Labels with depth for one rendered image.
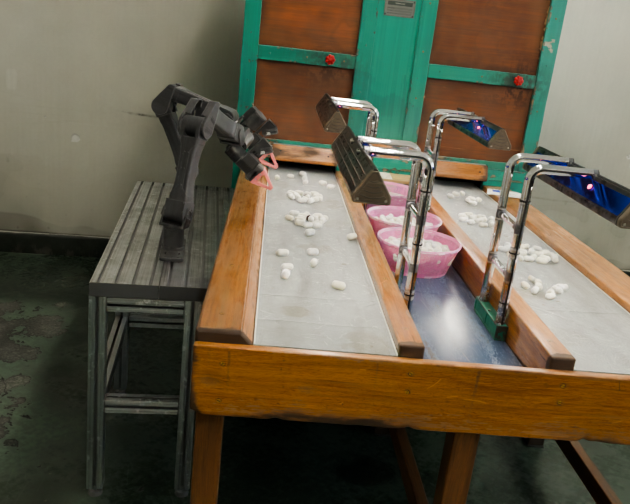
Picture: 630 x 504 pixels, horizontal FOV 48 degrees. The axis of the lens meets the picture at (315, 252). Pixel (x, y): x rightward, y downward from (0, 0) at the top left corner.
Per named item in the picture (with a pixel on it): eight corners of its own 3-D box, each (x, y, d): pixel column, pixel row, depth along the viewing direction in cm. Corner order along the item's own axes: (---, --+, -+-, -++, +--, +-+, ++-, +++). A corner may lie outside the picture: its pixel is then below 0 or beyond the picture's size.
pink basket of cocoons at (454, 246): (378, 278, 211) (383, 248, 208) (368, 250, 236) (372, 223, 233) (465, 285, 213) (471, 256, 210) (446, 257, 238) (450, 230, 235)
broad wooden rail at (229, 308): (190, 408, 148) (195, 327, 142) (239, 200, 319) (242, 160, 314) (247, 412, 148) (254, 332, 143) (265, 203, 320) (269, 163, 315)
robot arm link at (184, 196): (172, 220, 218) (192, 116, 216) (190, 224, 216) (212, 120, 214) (161, 219, 212) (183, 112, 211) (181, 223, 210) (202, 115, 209)
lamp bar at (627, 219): (618, 228, 146) (627, 194, 144) (521, 169, 205) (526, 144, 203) (655, 232, 146) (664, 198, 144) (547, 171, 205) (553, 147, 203)
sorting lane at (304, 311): (252, 353, 144) (253, 343, 143) (268, 173, 316) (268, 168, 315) (396, 364, 146) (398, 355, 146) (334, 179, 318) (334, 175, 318)
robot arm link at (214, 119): (225, 124, 241) (185, 92, 212) (249, 128, 238) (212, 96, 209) (216, 158, 240) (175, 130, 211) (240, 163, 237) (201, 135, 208)
